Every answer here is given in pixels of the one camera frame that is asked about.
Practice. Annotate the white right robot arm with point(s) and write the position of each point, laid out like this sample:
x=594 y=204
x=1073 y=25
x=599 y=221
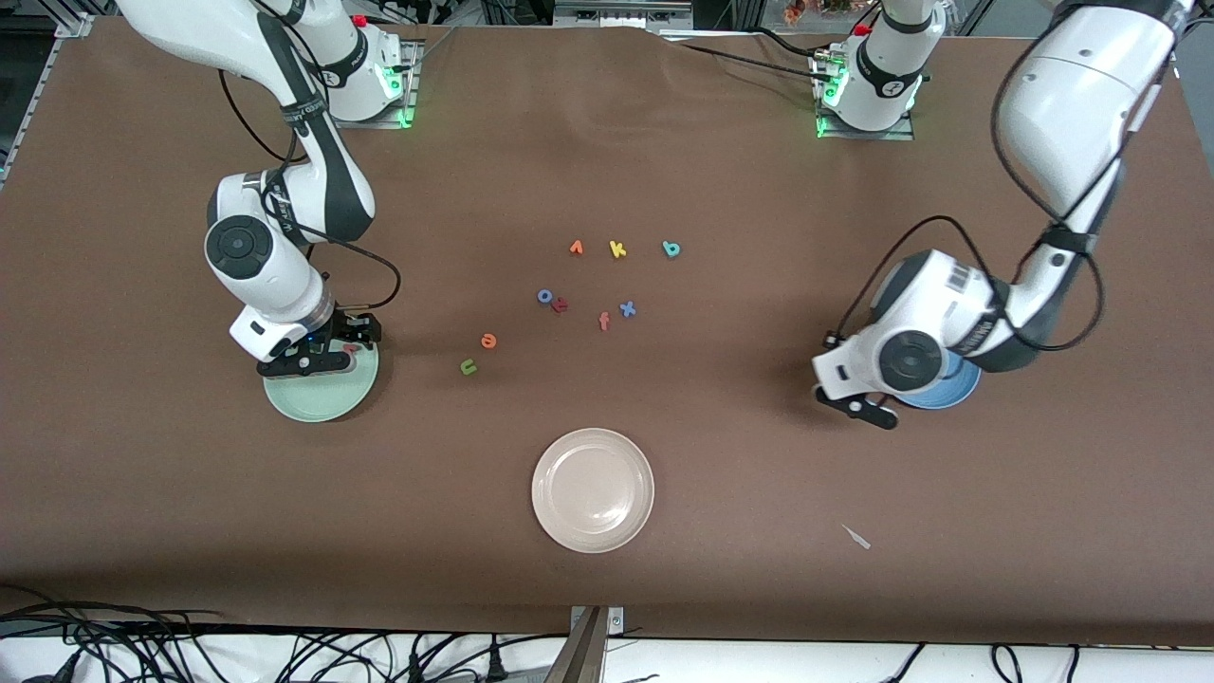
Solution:
x=275 y=285

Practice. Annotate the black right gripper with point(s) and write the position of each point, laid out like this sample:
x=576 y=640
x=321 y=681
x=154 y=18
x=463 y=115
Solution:
x=345 y=329

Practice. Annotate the grey metal mount bracket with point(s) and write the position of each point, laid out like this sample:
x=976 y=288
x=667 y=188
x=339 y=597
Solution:
x=588 y=655

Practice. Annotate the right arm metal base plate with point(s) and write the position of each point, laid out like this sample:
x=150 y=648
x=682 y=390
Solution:
x=360 y=124

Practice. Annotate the beige plate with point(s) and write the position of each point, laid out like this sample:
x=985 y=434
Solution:
x=593 y=490

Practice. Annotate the blue plate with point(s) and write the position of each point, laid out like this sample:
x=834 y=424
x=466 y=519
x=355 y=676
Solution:
x=958 y=387

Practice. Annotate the orange red background object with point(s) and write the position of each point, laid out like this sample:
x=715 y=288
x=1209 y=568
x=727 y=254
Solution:
x=794 y=9

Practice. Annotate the aluminium frame beam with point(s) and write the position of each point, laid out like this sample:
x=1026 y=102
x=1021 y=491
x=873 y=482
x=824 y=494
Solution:
x=616 y=11

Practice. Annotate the aluminium table edge rail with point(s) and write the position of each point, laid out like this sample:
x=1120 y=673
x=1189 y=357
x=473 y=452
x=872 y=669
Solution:
x=76 y=26

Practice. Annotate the green plate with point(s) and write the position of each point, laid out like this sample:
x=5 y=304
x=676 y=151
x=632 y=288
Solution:
x=322 y=398

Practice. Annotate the small grey tape scrap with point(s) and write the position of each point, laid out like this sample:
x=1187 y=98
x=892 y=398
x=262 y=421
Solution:
x=857 y=538

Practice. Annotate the brown table cover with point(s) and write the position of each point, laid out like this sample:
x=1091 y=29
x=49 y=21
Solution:
x=190 y=522

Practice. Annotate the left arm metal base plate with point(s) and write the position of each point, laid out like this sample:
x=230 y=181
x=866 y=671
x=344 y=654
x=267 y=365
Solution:
x=868 y=136

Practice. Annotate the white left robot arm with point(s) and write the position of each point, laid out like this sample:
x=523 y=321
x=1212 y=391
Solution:
x=948 y=294

